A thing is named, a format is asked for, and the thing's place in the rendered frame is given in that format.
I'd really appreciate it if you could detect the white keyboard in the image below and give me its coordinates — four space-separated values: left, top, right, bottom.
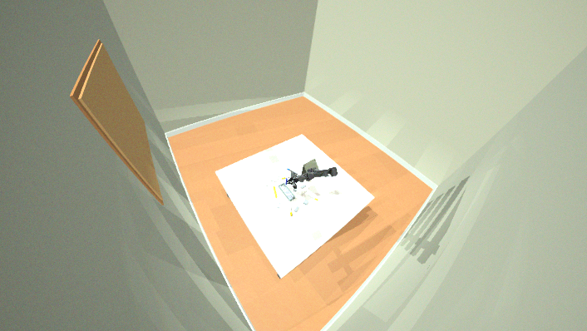
279 183 295 201

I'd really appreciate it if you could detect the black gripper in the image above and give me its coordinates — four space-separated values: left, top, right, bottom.
286 177 298 189

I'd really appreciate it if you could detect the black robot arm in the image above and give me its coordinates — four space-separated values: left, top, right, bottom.
290 167 338 183

